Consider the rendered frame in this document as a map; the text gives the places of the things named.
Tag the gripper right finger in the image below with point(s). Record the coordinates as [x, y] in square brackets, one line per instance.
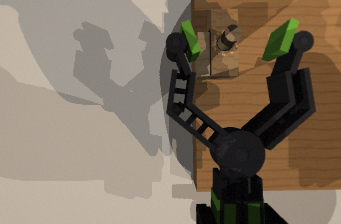
[271, 216]

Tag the brown wooden board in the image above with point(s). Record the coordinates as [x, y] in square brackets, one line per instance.
[310, 157]

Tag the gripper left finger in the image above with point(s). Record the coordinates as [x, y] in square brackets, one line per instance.
[204, 214]

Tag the small wooden block with hole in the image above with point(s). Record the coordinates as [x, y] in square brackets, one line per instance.
[224, 65]

